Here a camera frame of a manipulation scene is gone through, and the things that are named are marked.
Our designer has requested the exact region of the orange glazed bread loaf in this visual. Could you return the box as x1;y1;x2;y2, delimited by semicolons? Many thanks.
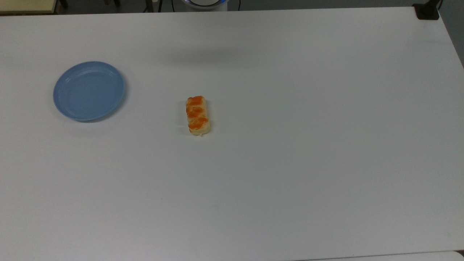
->
186;95;212;137

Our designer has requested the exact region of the beige side table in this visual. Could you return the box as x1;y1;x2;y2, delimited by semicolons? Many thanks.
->
0;0;59;15

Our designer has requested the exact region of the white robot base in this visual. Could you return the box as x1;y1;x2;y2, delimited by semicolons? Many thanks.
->
181;0;229;11

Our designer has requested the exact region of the blue plastic plate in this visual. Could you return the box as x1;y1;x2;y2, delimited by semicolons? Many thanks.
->
53;61;126;122

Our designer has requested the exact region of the black table clamp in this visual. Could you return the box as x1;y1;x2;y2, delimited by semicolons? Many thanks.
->
413;0;443;20

